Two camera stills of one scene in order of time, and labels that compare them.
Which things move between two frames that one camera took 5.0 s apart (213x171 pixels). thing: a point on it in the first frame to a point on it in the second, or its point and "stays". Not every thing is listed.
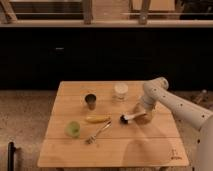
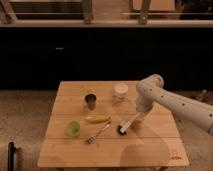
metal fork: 92,139 stays
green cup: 72,129 stays
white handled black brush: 124,119 to 122,129
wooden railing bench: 105,13 stays
